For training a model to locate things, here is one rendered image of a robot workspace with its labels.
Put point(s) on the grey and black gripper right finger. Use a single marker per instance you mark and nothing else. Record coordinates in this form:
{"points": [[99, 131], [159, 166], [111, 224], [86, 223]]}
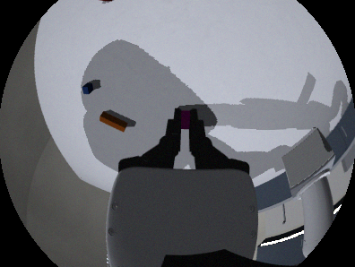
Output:
{"points": [[209, 157]]}

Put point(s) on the small blue cube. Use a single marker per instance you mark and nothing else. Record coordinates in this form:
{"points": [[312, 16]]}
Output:
{"points": [[87, 88]]}

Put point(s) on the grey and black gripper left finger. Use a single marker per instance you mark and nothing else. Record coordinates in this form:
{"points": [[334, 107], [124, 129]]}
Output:
{"points": [[162, 155]]}

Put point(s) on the magenta rod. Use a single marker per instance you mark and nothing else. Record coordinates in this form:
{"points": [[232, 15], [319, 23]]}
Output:
{"points": [[185, 119]]}

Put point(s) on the orange rod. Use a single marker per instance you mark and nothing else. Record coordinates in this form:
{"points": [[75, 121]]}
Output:
{"points": [[113, 121]]}

